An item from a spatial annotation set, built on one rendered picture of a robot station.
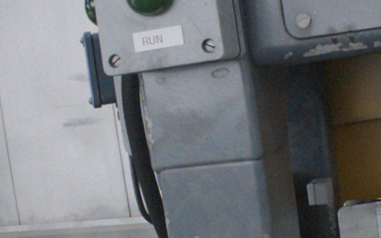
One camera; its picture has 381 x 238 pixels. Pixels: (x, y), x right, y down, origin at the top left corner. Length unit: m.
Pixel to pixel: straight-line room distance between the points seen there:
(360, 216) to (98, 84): 0.43
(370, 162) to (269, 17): 0.32
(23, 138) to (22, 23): 0.91
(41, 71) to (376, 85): 5.86
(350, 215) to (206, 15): 0.26
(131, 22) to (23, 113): 6.17
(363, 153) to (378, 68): 0.10
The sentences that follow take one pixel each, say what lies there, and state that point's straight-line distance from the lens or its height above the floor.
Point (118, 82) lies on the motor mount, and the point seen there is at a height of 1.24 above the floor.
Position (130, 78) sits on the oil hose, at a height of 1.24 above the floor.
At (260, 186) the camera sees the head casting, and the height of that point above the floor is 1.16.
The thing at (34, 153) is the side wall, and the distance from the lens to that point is 6.63.
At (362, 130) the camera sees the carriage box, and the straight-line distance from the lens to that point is 0.80.
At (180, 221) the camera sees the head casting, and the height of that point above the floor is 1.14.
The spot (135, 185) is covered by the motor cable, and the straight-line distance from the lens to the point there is 1.04.
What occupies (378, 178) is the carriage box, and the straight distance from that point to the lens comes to 0.80.
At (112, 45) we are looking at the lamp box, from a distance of 0.49.
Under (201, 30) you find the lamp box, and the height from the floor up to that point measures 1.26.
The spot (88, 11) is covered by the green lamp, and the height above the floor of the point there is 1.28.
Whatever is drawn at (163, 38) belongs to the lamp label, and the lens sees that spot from 0.48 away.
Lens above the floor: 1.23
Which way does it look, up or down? 3 degrees down
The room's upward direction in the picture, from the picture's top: 8 degrees counter-clockwise
